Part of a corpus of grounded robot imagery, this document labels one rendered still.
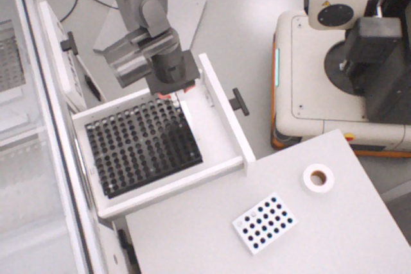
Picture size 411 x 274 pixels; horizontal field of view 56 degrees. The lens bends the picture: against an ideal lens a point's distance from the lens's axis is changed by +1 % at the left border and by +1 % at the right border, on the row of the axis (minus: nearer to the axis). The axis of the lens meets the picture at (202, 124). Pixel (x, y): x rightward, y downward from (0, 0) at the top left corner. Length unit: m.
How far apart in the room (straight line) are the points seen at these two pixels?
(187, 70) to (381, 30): 0.67
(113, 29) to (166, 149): 1.37
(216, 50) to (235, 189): 1.20
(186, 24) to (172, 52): 1.47
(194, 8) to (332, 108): 0.98
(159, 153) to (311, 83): 0.92
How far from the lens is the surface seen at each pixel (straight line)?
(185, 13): 2.16
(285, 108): 1.58
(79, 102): 0.98
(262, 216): 0.90
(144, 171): 0.83
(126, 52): 0.64
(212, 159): 0.89
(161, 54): 0.64
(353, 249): 0.97
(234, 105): 0.86
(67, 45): 1.03
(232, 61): 2.00
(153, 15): 0.61
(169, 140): 0.85
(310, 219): 0.95
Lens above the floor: 1.68
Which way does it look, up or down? 66 degrees down
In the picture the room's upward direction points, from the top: 9 degrees counter-clockwise
